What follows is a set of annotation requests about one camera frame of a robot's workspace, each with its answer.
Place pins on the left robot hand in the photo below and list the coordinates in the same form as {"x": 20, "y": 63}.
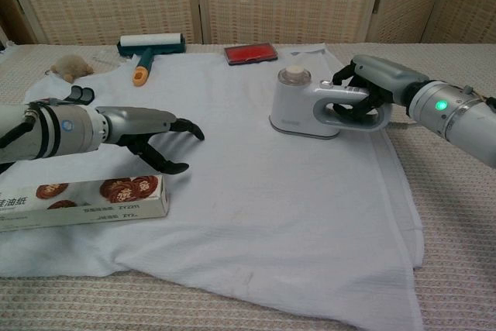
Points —
{"x": 135, "y": 121}

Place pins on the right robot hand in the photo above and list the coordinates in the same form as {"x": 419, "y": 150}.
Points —
{"x": 391, "y": 79}

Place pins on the white handheld steam iron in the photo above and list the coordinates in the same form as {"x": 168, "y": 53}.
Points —
{"x": 290, "y": 106}

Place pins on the white T-shirt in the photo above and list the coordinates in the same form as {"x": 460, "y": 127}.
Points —
{"x": 252, "y": 191}

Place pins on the black folding stand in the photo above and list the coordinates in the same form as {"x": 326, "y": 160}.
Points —
{"x": 83, "y": 94}

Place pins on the teal lint roller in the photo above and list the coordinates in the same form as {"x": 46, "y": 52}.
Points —
{"x": 145, "y": 61}

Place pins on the baking paper box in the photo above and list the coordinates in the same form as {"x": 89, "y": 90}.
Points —
{"x": 97, "y": 211}

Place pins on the red stamp pad case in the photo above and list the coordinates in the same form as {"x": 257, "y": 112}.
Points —
{"x": 250, "y": 54}

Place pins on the beige woven tablecloth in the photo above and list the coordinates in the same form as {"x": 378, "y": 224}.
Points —
{"x": 457, "y": 211}

